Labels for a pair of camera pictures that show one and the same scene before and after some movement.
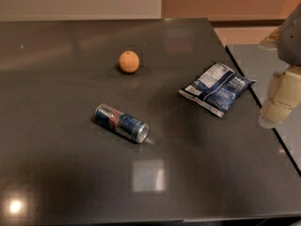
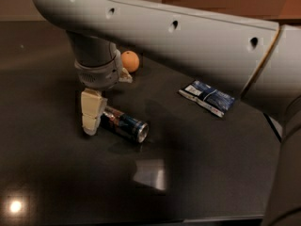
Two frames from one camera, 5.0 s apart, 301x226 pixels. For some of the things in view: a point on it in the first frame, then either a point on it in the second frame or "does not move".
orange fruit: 129,61 does not move
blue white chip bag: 220,88 does not move
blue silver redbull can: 121,123 does not move
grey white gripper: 292,42 to 100,76
